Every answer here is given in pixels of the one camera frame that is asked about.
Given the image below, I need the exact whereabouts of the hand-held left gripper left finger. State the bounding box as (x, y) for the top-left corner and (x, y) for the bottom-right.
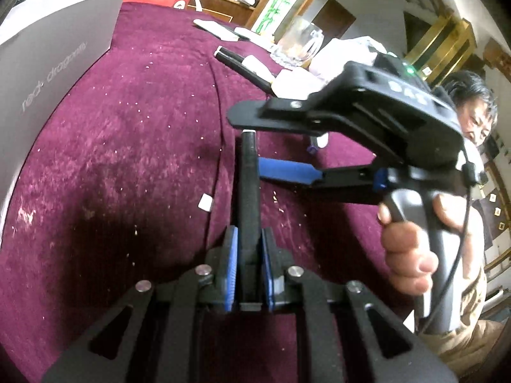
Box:
(42, 225), (240, 383)

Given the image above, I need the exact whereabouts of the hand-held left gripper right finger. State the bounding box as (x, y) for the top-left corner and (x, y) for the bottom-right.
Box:
(261, 227), (460, 383)

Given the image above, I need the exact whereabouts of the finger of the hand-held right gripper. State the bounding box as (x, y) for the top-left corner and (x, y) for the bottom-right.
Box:
(258, 157), (381, 205)
(227, 96), (334, 135)

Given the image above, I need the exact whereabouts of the black marker white band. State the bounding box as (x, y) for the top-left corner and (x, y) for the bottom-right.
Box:
(229, 58), (277, 97)

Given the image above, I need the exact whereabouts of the black marker grey cap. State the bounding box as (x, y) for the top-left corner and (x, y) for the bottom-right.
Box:
(237, 129), (263, 312)

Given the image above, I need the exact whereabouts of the black marker tan tip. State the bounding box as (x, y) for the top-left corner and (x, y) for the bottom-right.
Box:
(213, 45), (251, 69)

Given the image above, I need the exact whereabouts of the grey cardboard box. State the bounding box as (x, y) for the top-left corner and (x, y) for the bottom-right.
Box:
(0, 0), (127, 210)

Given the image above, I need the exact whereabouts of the person's right forearm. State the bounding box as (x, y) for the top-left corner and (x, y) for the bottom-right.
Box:
(415, 263), (508, 379)

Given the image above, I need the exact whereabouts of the person's right hand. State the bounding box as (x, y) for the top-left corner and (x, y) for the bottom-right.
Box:
(376, 203), (440, 297)

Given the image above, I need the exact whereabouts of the glass mug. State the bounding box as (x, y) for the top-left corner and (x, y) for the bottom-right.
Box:
(271, 18), (325, 68)

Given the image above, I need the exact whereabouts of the clear plastic bag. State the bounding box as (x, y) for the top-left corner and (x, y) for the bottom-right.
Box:
(310, 35), (397, 85)

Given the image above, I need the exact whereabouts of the small booklet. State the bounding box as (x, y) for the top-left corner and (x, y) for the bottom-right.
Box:
(193, 18), (233, 35)

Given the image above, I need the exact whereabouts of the bamboo print panel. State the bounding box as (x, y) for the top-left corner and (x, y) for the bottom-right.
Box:
(255, 0), (305, 35)

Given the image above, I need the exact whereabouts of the golden metal frame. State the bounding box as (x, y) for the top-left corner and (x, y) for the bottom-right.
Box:
(402, 7), (480, 88)

